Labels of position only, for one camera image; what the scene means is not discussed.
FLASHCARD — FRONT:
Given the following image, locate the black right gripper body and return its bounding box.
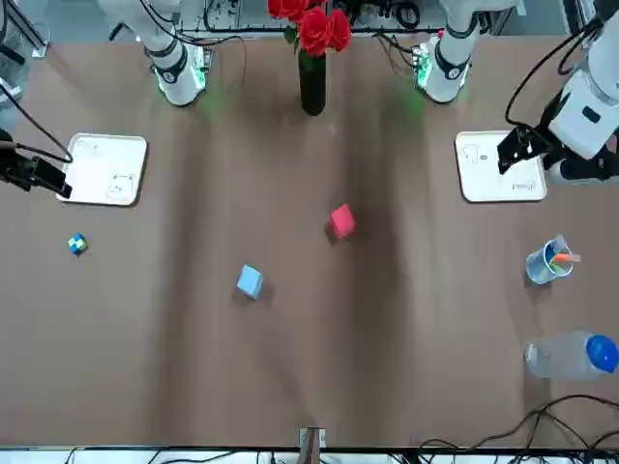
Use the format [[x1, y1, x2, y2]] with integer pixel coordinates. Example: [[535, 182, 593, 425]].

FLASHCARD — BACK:
[[0, 140, 39, 192]]

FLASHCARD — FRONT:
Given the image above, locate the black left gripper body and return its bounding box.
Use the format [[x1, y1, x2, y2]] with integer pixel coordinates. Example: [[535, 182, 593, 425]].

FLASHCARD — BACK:
[[526, 124, 570, 171]]

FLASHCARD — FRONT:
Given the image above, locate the red foam block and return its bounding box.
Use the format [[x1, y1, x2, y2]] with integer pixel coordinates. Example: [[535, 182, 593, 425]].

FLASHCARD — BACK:
[[330, 203, 358, 240]]

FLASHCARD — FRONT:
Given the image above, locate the blue foam block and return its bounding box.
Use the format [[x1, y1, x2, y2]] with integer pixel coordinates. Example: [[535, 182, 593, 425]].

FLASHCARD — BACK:
[[236, 263, 265, 302]]

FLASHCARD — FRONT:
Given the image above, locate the white tray with small print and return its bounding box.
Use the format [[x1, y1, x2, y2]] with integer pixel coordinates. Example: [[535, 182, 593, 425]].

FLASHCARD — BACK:
[[454, 130, 547, 203]]

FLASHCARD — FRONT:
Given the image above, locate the white tray with bear print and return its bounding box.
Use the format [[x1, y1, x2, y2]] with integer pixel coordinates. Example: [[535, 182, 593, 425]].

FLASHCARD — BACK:
[[55, 133, 149, 208]]

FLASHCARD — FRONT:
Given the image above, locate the clear plastic cup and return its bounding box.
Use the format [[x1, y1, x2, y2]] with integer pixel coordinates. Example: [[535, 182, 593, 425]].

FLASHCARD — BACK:
[[525, 235, 576, 286]]

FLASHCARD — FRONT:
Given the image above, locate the green circuit board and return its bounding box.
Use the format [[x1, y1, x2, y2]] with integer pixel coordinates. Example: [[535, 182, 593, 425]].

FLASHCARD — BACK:
[[410, 42, 432, 70]]

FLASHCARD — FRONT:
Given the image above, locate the clear bottle with blue cap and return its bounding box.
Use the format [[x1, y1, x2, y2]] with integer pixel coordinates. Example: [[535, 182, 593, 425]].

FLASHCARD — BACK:
[[524, 331, 619, 381]]

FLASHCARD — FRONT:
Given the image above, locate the black vase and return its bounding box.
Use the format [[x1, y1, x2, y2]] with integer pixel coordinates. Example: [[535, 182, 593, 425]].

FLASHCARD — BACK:
[[298, 46, 328, 117]]

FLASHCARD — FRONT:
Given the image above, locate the red rose bouquet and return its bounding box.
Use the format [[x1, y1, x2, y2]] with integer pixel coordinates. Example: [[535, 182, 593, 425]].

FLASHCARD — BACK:
[[267, 0, 353, 55]]

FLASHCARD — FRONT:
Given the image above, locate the black cable on table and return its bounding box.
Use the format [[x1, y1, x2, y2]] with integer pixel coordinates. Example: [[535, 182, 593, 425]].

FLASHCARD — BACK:
[[418, 393, 619, 453]]

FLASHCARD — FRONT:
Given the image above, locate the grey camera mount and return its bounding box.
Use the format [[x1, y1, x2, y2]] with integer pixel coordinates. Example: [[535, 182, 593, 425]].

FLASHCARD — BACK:
[[298, 426, 328, 464]]

